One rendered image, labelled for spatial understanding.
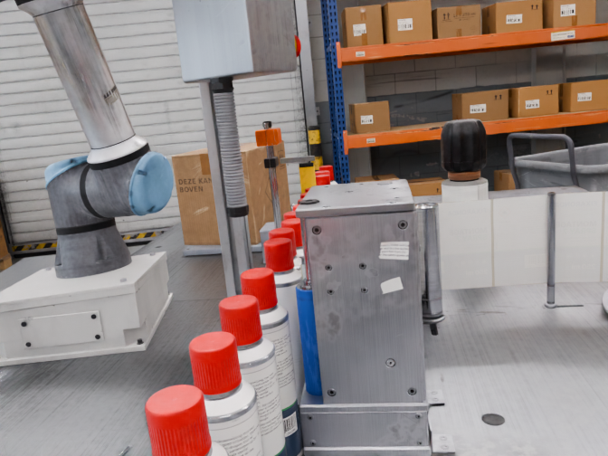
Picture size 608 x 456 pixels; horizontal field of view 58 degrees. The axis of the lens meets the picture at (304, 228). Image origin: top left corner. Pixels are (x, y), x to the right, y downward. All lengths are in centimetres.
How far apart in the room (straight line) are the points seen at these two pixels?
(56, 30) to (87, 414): 61
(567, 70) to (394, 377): 569
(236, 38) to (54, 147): 493
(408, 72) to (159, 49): 235
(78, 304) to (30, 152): 478
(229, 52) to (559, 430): 64
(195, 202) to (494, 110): 375
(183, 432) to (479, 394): 46
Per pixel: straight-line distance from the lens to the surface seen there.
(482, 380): 74
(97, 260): 116
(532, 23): 522
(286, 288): 63
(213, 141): 96
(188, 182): 162
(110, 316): 104
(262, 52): 82
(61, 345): 109
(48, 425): 90
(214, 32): 86
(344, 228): 50
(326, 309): 53
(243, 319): 45
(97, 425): 86
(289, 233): 68
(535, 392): 73
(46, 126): 570
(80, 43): 104
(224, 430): 40
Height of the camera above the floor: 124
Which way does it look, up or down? 13 degrees down
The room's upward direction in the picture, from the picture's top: 6 degrees counter-clockwise
